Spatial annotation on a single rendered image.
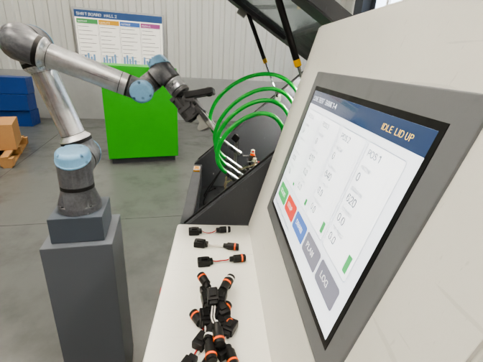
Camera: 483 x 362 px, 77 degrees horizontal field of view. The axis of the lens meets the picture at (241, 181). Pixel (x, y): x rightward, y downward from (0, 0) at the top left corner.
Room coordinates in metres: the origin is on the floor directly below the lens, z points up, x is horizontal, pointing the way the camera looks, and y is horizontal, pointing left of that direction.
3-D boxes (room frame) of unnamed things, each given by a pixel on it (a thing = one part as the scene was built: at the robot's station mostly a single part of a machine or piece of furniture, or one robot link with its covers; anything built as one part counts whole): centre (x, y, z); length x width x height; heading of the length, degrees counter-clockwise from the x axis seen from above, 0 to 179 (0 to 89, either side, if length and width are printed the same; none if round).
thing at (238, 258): (0.64, 0.04, 0.99); 0.12 x 0.02 x 0.02; 104
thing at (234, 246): (0.70, 0.06, 0.99); 0.12 x 0.02 x 0.02; 86
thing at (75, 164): (1.04, 0.61, 1.07); 0.13 x 0.12 x 0.14; 15
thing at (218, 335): (0.45, 0.04, 1.01); 0.23 x 0.11 x 0.06; 5
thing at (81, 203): (1.03, 0.61, 0.95); 0.15 x 0.15 x 0.10
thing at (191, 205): (1.17, 0.20, 0.87); 0.62 x 0.04 x 0.16; 5
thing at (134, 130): (4.54, 1.57, 0.65); 0.95 x 0.86 x 1.30; 113
